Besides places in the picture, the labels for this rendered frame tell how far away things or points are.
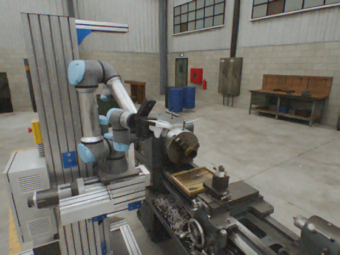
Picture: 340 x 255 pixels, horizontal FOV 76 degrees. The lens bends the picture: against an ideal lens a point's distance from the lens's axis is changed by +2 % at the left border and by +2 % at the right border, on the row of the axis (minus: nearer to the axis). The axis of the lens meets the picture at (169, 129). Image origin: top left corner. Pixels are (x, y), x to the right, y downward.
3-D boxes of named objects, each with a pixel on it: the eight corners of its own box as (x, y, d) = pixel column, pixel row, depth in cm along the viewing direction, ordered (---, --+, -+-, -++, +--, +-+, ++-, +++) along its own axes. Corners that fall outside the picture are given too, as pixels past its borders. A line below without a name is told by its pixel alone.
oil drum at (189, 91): (178, 107, 950) (178, 86, 925) (189, 105, 982) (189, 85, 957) (187, 109, 903) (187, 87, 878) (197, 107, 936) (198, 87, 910)
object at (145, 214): (134, 212, 274) (130, 148, 249) (167, 201, 295) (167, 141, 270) (153, 246, 224) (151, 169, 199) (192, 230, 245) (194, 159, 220)
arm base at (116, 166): (106, 176, 126) (105, 161, 123) (101, 166, 139) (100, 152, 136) (132, 171, 133) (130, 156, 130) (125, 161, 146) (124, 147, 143)
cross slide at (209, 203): (192, 201, 143) (192, 195, 142) (241, 185, 162) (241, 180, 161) (208, 216, 129) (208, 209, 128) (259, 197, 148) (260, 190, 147)
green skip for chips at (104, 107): (89, 121, 706) (86, 95, 682) (114, 116, 772) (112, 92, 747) (112, 129, 618) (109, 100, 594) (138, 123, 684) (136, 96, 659)
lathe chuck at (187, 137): (162, 163, 195) (165, 129, 187) (191, 159, 210) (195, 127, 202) (166, 166, 187) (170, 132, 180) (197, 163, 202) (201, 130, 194)
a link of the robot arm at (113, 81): (108, 70, 128) (148, 141, 117) (90, 70, 120) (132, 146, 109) (115, 56, 120) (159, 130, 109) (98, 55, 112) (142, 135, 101)
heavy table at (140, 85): (125, 99, 1141) (124, 80, 1112) (132, 99, 1165) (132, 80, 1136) (139, 104, 1015) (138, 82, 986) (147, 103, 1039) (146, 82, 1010)
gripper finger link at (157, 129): (169, 139, 79) (152, 134, 85) (171, 124, 78) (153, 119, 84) (163, 141, 76) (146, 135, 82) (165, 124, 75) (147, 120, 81)
